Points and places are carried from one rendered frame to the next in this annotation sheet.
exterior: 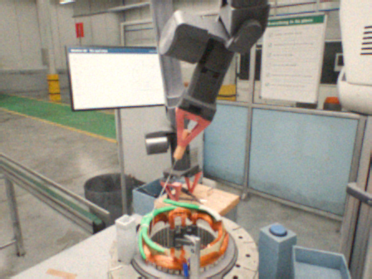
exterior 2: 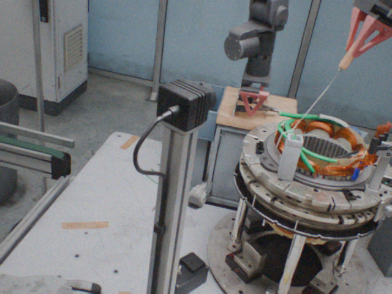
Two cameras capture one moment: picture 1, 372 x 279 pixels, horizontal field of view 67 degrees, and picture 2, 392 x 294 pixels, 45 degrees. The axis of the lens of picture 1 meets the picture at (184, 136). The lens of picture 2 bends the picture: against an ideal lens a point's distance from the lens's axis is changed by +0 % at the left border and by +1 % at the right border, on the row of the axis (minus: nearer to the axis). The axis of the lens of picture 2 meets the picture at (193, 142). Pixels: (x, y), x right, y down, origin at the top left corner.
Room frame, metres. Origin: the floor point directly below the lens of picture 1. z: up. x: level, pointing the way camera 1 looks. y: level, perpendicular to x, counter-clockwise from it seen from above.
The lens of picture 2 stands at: (-0.07, 0.67, 1.60)
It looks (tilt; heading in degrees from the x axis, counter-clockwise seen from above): 31 degrees down; 330
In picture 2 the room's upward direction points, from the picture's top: 8 degrees clockwise
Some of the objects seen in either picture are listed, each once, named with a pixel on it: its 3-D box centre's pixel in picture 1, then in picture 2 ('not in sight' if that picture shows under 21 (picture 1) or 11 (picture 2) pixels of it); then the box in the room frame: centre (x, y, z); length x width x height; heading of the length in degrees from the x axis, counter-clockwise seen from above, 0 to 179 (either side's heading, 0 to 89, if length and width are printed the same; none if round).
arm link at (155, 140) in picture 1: (165, 132); (253, 30); (0.78, 0.05, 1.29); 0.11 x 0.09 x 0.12; 103
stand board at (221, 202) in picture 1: (197, 201); (258, 111); (0.82, -0.04, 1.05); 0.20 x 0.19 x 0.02; 53
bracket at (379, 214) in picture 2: not in sight; (380, 206); (0.38, -0.04, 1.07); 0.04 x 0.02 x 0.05; 104
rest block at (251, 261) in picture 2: not in sight; (250, 256); (0.53, 0.12, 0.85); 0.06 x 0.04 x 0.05; 8
